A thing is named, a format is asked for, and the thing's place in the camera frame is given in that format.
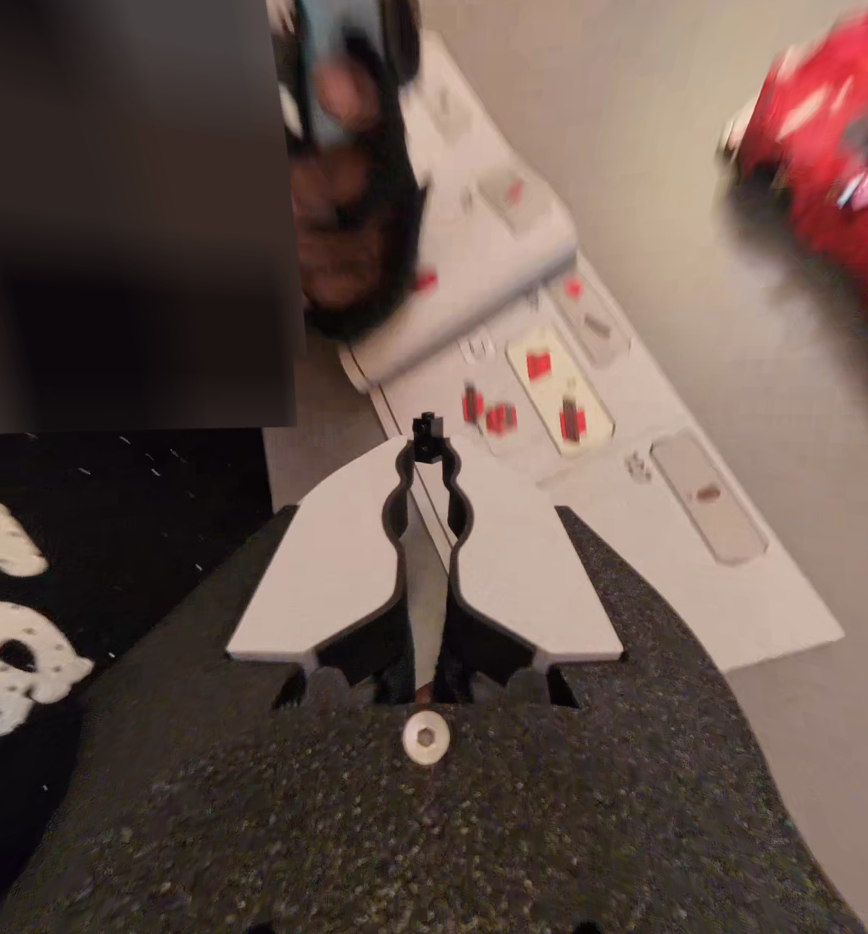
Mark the person's left hand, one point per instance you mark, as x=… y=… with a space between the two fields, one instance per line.
x=339 y=219

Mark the lego instruction booklet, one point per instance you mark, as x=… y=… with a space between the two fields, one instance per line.
x=477 y=241

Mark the red lego car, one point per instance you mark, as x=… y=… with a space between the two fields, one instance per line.
x=827 y=146

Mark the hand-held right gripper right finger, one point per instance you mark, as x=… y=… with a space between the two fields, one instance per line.
x=536 y=584

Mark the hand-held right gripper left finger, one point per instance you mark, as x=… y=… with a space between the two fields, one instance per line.
x=317 y=569

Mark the small black lego piece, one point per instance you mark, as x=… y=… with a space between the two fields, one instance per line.
x=426 y=441

